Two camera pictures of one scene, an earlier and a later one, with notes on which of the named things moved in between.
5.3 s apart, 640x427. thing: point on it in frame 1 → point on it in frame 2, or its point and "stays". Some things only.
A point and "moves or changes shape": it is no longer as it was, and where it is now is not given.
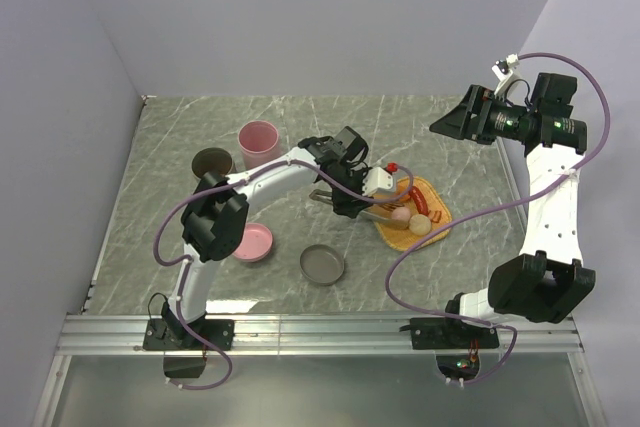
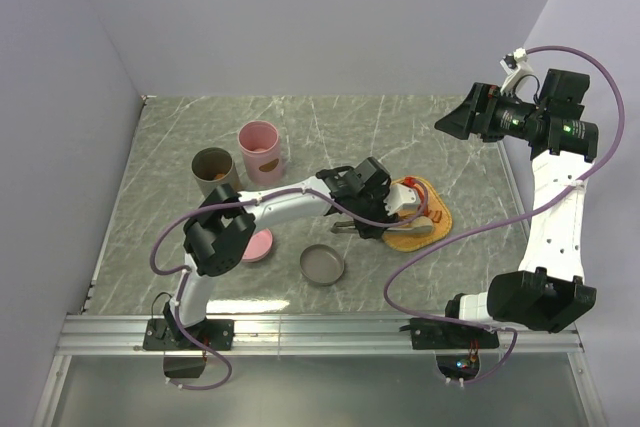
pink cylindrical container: x=258 y=141 stays
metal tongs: x=380 y=218 moves or changes shape
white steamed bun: x=420 y=224 stays
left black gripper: x=350 y=206 → x=368 y=231
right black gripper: x=458 y=124 stays
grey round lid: x=322 y=264 stays
